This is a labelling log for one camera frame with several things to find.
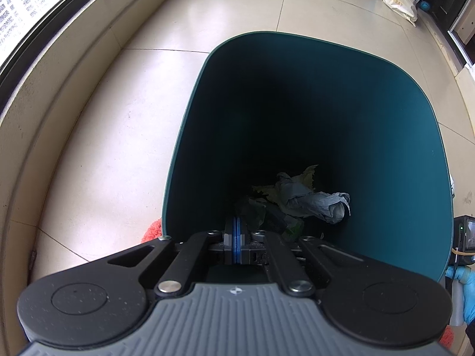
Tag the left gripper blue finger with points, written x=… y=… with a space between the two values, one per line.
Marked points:
x=230 y=240
x=243 y=250

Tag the white tissue paper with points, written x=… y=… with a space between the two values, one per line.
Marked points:
x=297 y=198

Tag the dark teal trash bin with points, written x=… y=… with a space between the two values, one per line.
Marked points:
x=267 y=103

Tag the blue gloved hand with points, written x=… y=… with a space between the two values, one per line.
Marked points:
x=462 y=294

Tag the orange red floor mat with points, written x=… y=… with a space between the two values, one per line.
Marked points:
x=154 y=231

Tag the small blue ball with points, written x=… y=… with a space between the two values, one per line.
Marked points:
x=424 y=6

